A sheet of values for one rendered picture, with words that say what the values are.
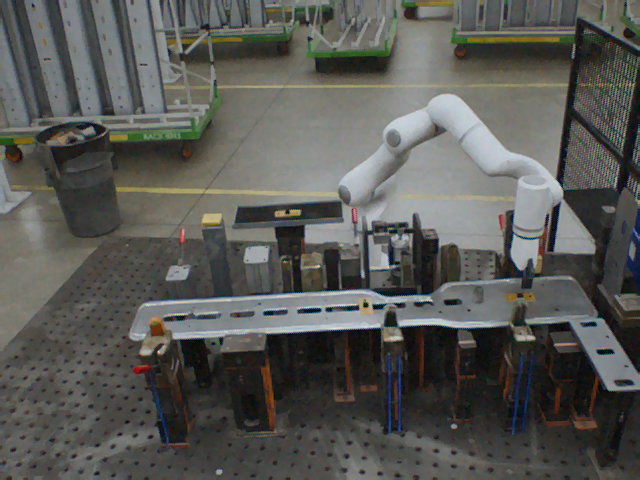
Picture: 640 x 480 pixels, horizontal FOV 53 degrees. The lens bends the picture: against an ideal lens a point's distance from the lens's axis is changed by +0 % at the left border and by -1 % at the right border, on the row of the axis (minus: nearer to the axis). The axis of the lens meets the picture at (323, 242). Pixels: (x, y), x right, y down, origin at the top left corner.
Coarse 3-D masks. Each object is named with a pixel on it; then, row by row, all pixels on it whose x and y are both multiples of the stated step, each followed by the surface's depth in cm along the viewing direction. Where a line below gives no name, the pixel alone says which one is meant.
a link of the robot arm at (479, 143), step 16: (480, 128) 181; (464, 144) 182; (480, 144) 179; (496, 144) 179; (480, 160) 180; (496, 160) 178; (512, 160) 179; (528, 160) 180; (512, 176) 185; (544, 176) 180; (560, 192) 179
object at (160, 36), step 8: (152, 0) 750; (152, 8) 754; (160, 16) 770; (160, 24) 771; (160, 32) 771; (160, 40) 773; (160, 48) 777; (160, 56) 783; (160, 64) 788; (168, 72) 799; (168, 80) 793
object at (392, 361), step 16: (384, 336) 174; (400, 336) 174; (384, 352) 175; (400, 352) 175; (384, 368) 178; (400, 368) 178; (384, 384) 185; (400, 384) 182; (384, 400) 186; (400, 400) 185; (384, 416) 188; (400, 416) 187; (400, 432) 189
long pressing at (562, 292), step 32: (448, 288) 200; (512, 288) 198; (544, 288) 197; (576, 288) 196; (192, 320) 193; (224, 320) 192; (256, 320) 191; (288, 320) 190; (320, 320) 189; (352, 320) 188; (416, 320) 187; (448, 320) 186; (480, 320) 185; (544, 320) 184
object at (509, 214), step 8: (504, 216) 198; (512, 216) 193; (504, 224) 198; (512, 224) 198; (504, 232) 200; (512, 232) 199; (504, 240) 200; (512, 240) 200; (504, 248) 201; (504, 256) 201
